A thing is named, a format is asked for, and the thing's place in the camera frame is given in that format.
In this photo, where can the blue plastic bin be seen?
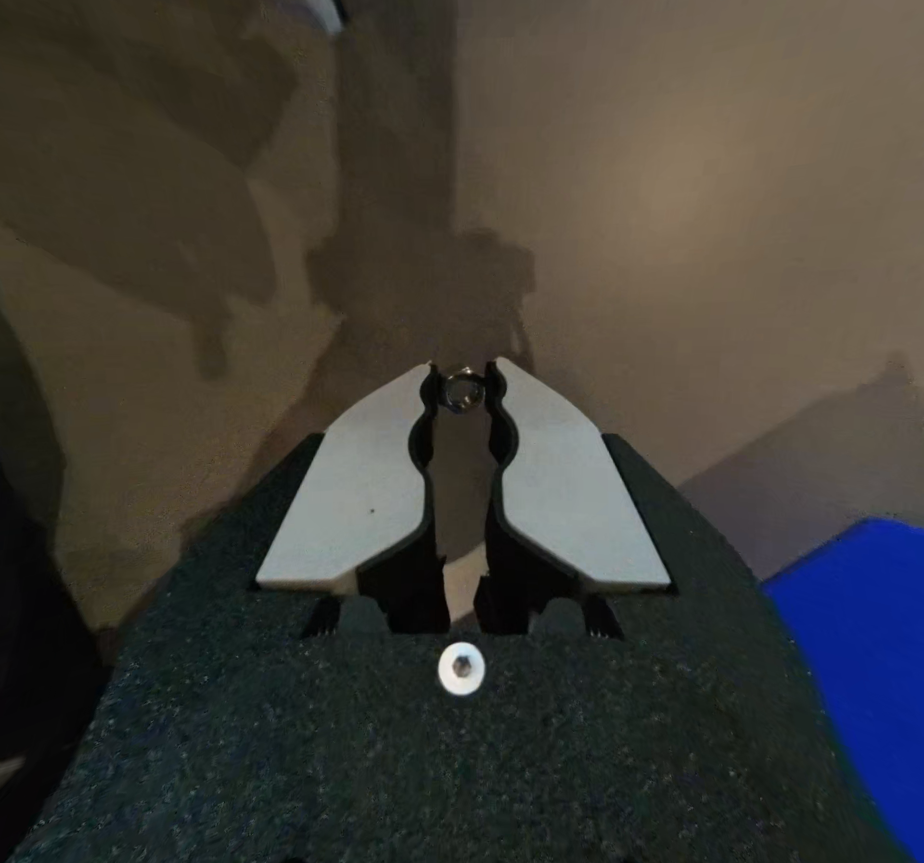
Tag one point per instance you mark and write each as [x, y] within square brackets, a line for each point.
[866, 661]

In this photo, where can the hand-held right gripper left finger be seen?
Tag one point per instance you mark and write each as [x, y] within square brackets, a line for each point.
[346, 502]

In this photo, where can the steel hex nut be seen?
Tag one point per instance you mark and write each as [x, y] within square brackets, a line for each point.
[462, 409]

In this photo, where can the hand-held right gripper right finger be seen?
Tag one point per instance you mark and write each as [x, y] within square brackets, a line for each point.
[577, 502]

